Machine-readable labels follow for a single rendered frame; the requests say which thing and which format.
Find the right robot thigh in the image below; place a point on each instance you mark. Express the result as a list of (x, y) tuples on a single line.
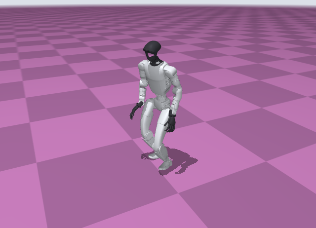
[(146, 118)]

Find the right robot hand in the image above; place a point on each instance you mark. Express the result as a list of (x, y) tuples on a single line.
[(138, 105)]

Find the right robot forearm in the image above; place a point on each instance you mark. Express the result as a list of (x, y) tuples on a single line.
[(142, 94)]

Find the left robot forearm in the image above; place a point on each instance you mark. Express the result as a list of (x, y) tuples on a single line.
[(176, 100)]

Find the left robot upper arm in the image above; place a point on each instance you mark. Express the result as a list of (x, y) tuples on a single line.
[(171, 73)]

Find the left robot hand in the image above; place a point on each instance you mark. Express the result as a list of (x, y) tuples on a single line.
[(170, 122)]

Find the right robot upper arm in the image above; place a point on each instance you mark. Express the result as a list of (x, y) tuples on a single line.
[(143, 81)]

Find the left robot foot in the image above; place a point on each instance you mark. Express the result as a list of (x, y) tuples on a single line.
[(165, 165)]

